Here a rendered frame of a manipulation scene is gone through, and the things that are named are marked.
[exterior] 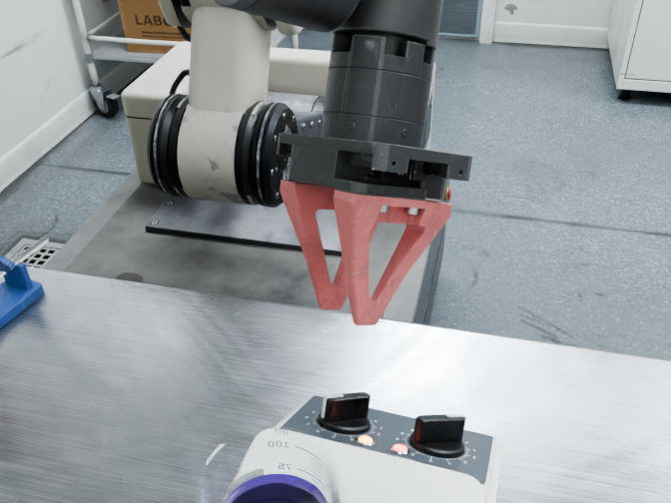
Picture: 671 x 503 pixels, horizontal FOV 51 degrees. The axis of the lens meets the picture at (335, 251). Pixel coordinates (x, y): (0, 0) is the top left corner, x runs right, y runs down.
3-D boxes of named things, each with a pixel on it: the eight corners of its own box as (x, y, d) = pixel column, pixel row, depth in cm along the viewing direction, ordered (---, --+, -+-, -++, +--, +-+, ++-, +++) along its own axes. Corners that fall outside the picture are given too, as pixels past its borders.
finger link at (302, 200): (329, 334, 36) (352, 152, 35) (263, 300, 42) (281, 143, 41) (427, 329, 40) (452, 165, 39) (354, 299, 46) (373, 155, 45)
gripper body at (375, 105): (374, 181, 34) (396, 22, 33) (272, 163, 42) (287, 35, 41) (471, 192, 37) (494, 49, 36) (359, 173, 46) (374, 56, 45)
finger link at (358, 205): (337, 338, 36) (362, 153, 34) (269, 303, 41) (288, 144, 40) (436, 333, 39) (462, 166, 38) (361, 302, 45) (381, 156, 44)
